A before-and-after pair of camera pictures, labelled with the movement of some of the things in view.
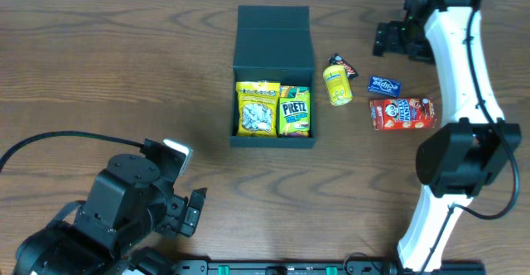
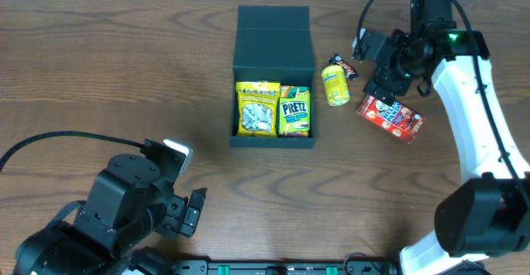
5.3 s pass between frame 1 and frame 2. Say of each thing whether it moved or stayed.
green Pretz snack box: stayed
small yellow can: stayed
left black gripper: stayed
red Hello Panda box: moved
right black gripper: moved
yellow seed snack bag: stayed
